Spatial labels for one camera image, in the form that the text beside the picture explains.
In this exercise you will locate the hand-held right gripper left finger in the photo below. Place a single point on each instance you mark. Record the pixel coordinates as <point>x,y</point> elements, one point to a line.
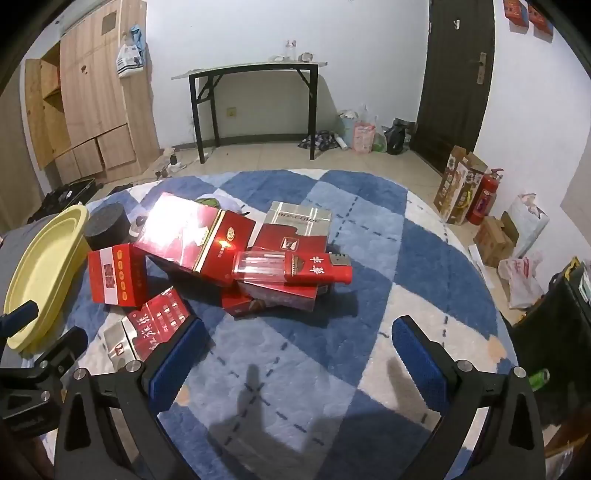
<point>178,364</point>

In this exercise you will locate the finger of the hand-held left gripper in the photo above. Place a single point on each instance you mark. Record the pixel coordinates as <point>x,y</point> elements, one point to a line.
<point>64,346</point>
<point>24,310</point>

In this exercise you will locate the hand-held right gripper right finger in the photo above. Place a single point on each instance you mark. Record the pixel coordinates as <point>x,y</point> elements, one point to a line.
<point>420,364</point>

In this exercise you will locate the yellow plastic tray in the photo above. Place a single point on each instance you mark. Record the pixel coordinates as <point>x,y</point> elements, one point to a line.
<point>37,277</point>

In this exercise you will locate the small red box gold dots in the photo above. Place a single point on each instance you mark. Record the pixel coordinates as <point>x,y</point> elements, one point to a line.
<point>115,277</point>

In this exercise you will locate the black round foam block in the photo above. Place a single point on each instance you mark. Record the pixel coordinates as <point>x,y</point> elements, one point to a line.
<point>108,226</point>

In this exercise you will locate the large glossy red box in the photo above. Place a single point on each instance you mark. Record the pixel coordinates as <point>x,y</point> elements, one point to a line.
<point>184,240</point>

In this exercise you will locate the red and clear long box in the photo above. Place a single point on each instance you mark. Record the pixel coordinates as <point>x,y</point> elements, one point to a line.
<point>314,270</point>

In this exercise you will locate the blue checkered plush blanket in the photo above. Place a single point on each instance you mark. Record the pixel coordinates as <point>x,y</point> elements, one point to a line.
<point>286,369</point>

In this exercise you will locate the green bottle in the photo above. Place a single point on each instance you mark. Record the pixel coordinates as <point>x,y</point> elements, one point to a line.
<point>539,379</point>

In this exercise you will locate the black equipment case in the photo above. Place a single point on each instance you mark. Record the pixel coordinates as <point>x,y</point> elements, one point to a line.
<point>64,196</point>

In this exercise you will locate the white and red plastic bag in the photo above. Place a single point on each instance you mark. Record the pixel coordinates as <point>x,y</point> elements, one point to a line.
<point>521,281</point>

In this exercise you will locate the plain brown cardboard box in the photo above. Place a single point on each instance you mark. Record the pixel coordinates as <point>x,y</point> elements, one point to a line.
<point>491,240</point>

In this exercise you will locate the red fire extinguisher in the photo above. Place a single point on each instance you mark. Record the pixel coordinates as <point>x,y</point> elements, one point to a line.
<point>482,198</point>

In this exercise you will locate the printed cardboard box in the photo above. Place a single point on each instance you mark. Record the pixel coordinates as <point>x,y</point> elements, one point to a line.
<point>457,189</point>

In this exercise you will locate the white stuffed bag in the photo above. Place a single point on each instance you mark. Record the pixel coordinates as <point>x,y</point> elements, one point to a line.
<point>528,221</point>

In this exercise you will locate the green plastic bag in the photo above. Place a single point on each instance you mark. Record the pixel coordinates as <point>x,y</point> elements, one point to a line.
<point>379,144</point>

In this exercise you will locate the wooden wardrobe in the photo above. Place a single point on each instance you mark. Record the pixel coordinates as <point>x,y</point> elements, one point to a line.
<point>92,92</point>

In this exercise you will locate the black bag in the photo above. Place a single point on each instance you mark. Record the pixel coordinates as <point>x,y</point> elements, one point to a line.
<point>399,136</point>

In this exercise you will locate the pink printed bag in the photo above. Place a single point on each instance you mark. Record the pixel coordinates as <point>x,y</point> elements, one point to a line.
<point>364,136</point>

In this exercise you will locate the dark checkered cloth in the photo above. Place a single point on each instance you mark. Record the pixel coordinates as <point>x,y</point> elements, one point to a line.
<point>318,141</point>

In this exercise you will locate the pale blue plastic bag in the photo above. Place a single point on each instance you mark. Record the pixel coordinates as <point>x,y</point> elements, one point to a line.
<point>348,122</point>

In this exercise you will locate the white printed hanging bag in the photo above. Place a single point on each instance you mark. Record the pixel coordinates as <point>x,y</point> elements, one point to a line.
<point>129,60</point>

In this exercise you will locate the dark brown door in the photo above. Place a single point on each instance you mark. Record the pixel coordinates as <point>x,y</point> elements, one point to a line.
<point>452,69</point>

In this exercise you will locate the black folding table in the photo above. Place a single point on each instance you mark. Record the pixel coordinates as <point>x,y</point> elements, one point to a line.
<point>254,69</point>

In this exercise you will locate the tape roll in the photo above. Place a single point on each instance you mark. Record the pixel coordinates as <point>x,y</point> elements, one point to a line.
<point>306,57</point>

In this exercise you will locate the clear plastic bottle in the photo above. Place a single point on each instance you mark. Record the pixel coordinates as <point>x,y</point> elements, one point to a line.
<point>290,50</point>

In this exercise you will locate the red wall ornament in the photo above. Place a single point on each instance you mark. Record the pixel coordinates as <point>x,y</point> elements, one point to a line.
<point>542,21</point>
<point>517,11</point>

